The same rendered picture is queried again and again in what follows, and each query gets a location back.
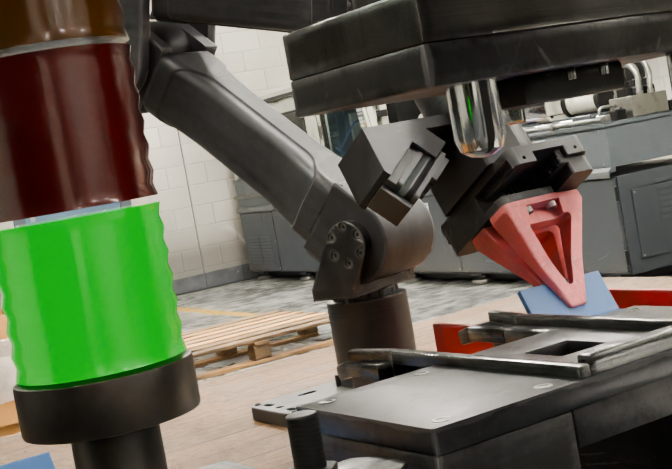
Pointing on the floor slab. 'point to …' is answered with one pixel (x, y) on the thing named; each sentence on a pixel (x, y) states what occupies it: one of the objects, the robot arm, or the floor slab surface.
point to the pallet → (247, 335)
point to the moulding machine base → (655, 212)
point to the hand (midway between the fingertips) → (570, 297)
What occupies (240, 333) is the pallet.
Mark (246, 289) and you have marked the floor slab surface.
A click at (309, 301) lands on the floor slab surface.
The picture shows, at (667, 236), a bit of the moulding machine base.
